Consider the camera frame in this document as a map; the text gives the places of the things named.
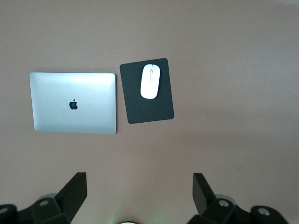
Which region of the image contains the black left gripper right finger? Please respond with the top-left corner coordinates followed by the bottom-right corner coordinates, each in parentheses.
top-left (192, 172), bottom-right (237, 224)

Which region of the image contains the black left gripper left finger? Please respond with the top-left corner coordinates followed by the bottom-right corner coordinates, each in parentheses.
top-left (54, 172), bottom-right (88, 224)

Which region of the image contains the white computer mouse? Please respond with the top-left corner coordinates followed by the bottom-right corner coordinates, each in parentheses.
top-left (140, 63), bottom-right (161, 99)

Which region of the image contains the black mouse pad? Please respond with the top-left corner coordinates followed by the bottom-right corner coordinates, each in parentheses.
top-left (119, 57), bottom-right (175, 125)

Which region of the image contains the silver closed laptop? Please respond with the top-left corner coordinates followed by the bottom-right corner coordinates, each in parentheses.
top-left (29, 72), bottom-right (117, 135)

